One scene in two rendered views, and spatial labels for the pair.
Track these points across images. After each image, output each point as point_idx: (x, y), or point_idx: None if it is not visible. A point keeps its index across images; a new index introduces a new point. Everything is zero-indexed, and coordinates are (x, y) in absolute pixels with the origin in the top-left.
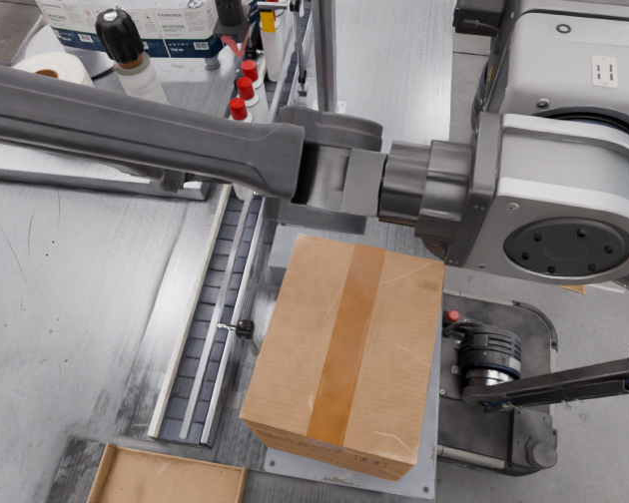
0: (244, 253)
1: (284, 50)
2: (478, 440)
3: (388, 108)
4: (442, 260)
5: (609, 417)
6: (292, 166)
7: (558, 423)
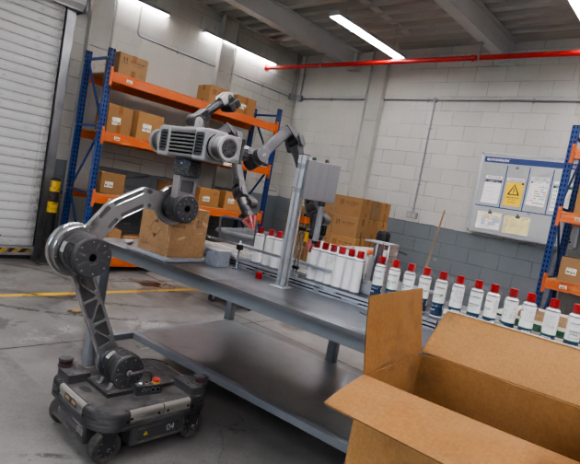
0: (231, 256)
1: (316, 270)
2: (96, 369)
3: (266, 289)
4: (179, 268)
5: (3, 462)
6: None
7: (39, 445)
